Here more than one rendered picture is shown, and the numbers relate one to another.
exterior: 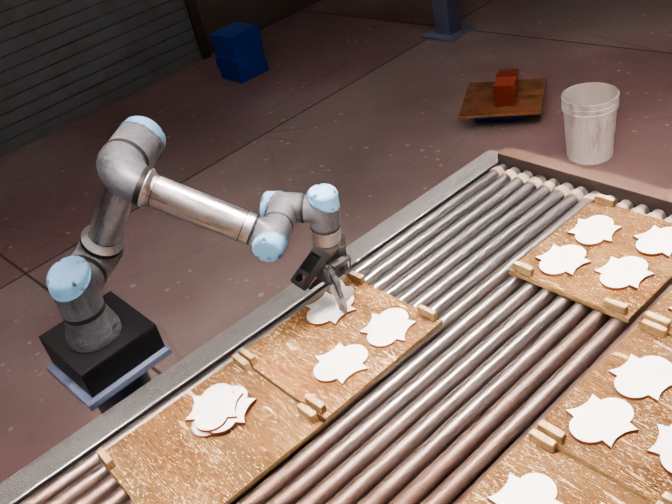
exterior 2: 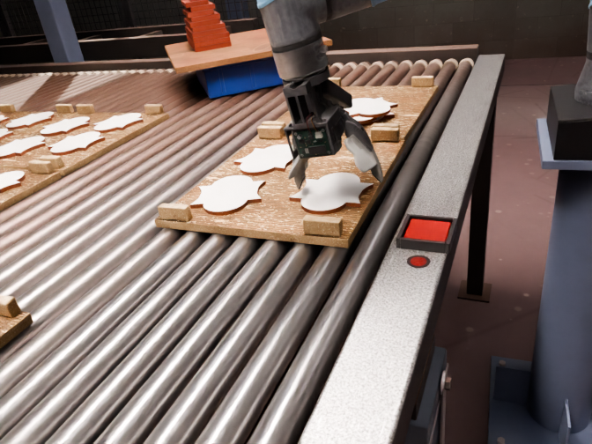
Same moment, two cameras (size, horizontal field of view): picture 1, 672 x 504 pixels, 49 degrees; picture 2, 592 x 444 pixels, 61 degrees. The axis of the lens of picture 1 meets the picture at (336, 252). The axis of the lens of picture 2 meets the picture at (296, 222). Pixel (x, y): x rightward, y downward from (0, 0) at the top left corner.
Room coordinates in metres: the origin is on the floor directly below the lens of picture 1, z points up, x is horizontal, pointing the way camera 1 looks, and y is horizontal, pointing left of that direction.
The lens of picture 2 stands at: (2.22, -0.39, 1.32)
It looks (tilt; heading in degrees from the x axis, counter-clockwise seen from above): 29 degrees down; 151
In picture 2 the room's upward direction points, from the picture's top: 8 degrees counter-clockwise
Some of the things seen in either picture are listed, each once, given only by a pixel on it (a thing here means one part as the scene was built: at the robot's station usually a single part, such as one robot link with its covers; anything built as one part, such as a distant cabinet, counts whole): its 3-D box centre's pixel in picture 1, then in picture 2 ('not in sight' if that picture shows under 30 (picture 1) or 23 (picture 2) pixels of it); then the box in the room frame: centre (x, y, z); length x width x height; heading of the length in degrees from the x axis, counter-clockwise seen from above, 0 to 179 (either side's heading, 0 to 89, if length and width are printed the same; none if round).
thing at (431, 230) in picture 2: not in sight; (426, 233); (1.75, 0.09, 0.92); 0.06 x 0.06 x 0.01; 34
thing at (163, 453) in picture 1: (209, 441); (354, 110); (1.20, 0.38, 0.93); 0.41 x 0.35 x 0.02; 124
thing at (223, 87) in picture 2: not in sight; (242, 66); (0.59, 0.38, 0.97); 0.31 x 0.31 x 0.10; 74
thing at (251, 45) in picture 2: not in sight; (240, 45); (0.53, 0.41, 1.03); 0.50 x 0.50 x 0.02; 74
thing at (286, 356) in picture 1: (339, 340); (292, 179); (1.44, 0.04, 0.93); 0.41 x 0.35 x 0.02; 125
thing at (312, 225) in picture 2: (355, 277); (322, 225); (1.67, -0.04, 0.95); 0.06 x 0.02 x 0.03; 35
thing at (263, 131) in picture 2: (315, 403); (270, 131); (1.22, 0.13, 0.95); 0.06 x 0.02 x 0.03; 35
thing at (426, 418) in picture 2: not in sight; (403, 412); (1.87, -0.07, 0.77); 0.14 x 0.11 x 0.18; 124
